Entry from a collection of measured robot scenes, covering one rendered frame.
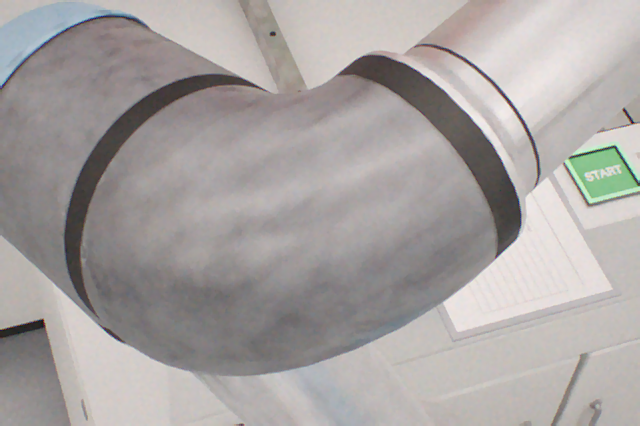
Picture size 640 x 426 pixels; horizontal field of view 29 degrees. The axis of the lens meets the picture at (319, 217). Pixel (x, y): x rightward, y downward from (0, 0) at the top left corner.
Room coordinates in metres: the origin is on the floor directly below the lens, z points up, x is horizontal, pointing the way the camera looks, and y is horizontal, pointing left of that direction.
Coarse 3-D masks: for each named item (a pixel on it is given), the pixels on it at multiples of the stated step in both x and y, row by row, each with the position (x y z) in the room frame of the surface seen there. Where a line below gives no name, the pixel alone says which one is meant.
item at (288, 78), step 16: (240, 0) 1.01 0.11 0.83; (256, 0) 0.99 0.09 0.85; (256, 16) 0.97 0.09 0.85; (272, 16) 0.97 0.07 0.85; (256, 32) 0.96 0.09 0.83; (272, 32) 0.95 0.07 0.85; (272, 48) 0.92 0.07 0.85; (288, 48) 0.93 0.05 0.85; (272, 64) 0.91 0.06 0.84; (288, 64) 0.90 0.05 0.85; (288, 80) 0.88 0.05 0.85
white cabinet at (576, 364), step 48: (48, 288) 0.74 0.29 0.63; (48, 336) 1.00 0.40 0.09; (528, 336) 0.63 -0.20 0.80; (576, 336) 0.66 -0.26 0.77; (624, 336) 0.68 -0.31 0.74; (432, 384) 0.60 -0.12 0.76; (480, 384) 0.62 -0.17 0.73; (528, 384) 0.64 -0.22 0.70; (576, 384) 0.67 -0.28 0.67; (624, 384) 0.69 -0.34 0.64
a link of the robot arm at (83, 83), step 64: (0, 64) 0.36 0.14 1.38; (64, 64) 0.35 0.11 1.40; (128, 64) 0.35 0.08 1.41; (192, 64) 0.35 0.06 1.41; (0, 128) 0.33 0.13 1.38; (64, 128) 0.32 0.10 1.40; (128, 128) 0.31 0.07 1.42; (0, 192) 0.31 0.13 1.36; (64, 192) 0.29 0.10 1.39; (64, 256) 0.28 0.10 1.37; (256, 384) 0.32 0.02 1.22; (320, 384) 0.33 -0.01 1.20; (384, 384) 0.36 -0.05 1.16
